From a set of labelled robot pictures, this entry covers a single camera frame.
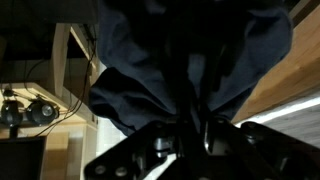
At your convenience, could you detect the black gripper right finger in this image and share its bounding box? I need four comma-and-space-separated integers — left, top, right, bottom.
201, 118, 320, 180

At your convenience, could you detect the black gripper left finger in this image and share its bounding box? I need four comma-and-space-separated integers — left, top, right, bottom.
83, 119, 183, 180

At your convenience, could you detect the dark navy-black cloth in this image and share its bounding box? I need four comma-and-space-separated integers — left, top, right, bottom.
88, 0, 294, 136

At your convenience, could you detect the black monitor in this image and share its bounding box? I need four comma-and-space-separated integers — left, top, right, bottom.
0, 134, 48, 180

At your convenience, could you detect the wooden desk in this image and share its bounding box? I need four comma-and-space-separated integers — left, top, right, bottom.
0, 22, 101, 180

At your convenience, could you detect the wooden bed frame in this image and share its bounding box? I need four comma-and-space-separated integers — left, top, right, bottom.
230, 0, 320, 125

